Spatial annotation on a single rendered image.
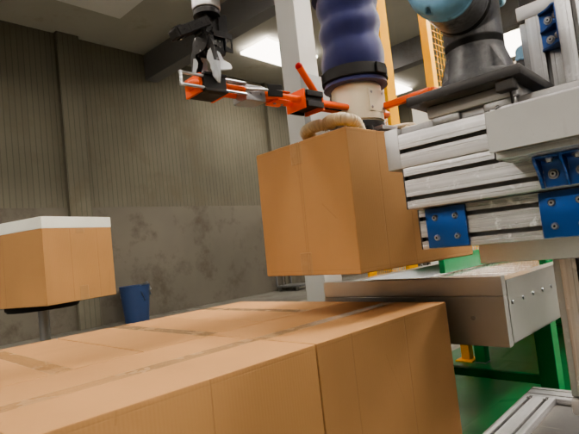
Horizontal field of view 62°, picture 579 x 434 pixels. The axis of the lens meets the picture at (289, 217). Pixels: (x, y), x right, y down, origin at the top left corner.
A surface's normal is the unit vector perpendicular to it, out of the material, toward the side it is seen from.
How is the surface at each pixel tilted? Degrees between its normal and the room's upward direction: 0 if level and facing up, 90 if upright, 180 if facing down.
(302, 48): 90
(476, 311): 90
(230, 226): 90
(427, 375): 90
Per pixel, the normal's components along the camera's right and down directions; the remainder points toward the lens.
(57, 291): 0.89, -0.12
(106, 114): 0.73, -0.12
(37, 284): -0.44, -0.01
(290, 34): -0.70, 0.04
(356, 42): 0.07, -0.22
